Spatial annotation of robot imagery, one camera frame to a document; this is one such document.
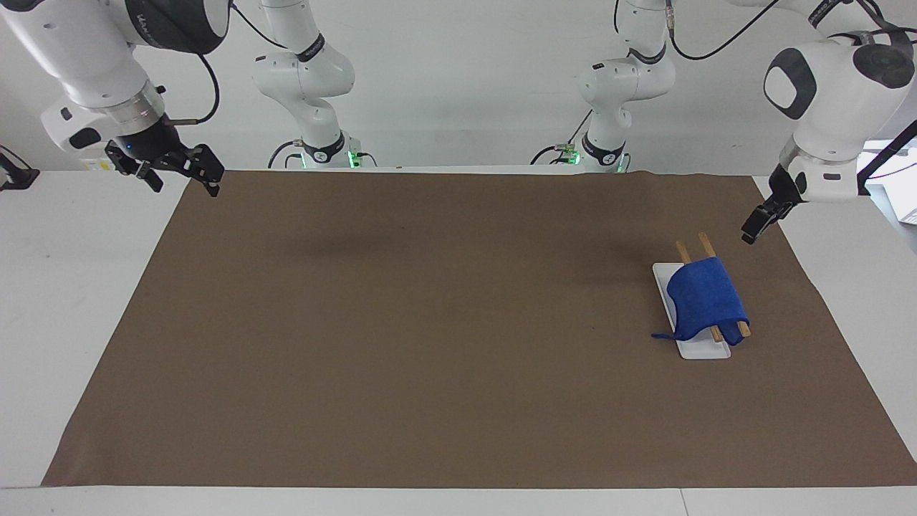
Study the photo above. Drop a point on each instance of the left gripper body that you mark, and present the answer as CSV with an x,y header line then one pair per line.
x,y
788,188

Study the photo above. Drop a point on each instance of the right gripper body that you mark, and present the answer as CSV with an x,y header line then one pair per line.
x,y
150,140

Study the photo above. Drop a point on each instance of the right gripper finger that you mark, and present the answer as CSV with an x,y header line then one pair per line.
x,y
204,166
147,175

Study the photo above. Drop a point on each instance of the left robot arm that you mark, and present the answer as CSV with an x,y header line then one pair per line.
x,y
831,107

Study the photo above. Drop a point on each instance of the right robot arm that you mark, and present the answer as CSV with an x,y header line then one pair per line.
x,y
93,64

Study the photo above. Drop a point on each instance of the blue towel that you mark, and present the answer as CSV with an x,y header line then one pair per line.
x,y
706,301

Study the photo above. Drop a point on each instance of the black stand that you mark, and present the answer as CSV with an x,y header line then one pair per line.
x,y
888,148
18,175

